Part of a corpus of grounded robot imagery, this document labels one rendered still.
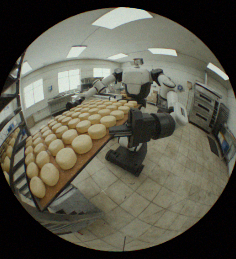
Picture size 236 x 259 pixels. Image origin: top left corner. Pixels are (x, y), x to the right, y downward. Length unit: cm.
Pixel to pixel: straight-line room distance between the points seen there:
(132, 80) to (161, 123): 57
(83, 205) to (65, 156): 91
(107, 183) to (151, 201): 67
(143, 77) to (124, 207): 137
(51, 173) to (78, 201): 92
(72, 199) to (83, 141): 98
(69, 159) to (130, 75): 73
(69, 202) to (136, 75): 150
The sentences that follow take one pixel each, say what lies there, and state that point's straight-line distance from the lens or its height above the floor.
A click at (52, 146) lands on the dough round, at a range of 23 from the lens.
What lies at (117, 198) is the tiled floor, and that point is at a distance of 113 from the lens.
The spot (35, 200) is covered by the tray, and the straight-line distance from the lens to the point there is 23.
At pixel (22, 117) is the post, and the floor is 109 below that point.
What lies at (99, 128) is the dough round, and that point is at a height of 101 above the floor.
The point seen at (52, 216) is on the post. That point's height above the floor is 95.
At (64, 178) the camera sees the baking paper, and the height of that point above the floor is 99.
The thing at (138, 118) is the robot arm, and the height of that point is 105.
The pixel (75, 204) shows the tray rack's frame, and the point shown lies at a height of 15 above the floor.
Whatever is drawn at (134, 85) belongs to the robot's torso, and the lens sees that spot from 74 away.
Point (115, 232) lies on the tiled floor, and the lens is 121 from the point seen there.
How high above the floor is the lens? 113
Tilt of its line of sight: 33 degrees down
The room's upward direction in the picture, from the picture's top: straight up
